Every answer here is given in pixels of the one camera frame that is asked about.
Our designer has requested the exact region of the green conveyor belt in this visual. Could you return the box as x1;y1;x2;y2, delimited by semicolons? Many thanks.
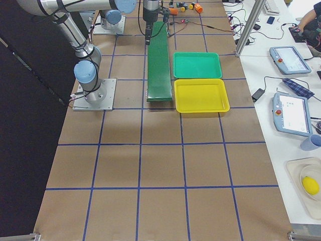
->
147;22;173;102

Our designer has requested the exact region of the white bowl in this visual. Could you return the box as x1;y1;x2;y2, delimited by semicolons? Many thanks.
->
300;164;320;201

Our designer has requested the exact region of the green push button dark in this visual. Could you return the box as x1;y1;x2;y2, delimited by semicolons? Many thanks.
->
176;2;185;8

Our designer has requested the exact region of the green plastic tray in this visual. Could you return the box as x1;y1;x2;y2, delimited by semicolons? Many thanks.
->
173;52;222;79

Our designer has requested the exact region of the teach pendant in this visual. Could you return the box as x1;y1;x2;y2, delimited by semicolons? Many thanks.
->
269;46;311;75
272;92;312;137

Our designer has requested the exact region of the near teach pendant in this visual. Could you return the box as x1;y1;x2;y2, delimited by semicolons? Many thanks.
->
272;92;312;137

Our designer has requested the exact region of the blue cup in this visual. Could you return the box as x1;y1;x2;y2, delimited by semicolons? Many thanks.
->
300;135;321;151

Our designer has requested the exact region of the far teach pendant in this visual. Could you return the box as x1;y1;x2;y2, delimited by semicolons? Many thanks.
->
269;46;311;75

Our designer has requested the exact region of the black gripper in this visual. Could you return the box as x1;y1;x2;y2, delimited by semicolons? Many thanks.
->
143;0;158;45

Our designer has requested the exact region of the orange cylinder with numbers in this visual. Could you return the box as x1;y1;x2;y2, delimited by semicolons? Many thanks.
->
194;3;203;14

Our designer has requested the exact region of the blue plaid cloth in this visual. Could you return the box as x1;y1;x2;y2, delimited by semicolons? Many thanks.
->
282;78;314;99

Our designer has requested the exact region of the yellow lemon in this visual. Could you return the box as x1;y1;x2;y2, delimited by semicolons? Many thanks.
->
301;176;319;195

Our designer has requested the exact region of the aluminium frame post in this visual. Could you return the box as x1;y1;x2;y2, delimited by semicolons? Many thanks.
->
235;0;265;57

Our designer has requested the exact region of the black power adapter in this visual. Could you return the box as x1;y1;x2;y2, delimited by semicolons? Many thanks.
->
252;88;265;102

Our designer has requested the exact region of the red black wire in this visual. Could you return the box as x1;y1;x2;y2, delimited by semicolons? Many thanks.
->
168;20;236;37

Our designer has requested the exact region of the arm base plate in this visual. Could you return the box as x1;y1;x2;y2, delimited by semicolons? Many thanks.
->
93;16;126;35
72;78;117;111

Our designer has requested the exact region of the plain orange cylinder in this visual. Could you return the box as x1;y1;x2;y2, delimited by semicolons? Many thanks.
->
169;8;179;16

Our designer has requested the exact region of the person at desk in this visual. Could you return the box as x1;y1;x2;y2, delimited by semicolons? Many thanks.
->
298;2;320;52

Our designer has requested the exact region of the yellow plastic tray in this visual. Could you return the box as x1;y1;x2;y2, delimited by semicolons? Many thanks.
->
174;78;230;113

